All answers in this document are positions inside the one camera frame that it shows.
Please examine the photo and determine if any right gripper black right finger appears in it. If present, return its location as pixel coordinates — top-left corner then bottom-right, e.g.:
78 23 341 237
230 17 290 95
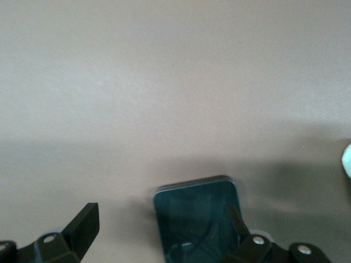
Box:
218 204 334 263

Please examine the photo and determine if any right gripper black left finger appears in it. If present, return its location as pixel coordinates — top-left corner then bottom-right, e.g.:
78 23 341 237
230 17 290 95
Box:
0 202 100 263

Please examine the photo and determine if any black smartphone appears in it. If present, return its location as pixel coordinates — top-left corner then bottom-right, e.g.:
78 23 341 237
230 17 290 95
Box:
152 175 244 263

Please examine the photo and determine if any green dinosaur plush toy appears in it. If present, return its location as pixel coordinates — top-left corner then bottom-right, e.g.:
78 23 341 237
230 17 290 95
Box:
341 142 351 179

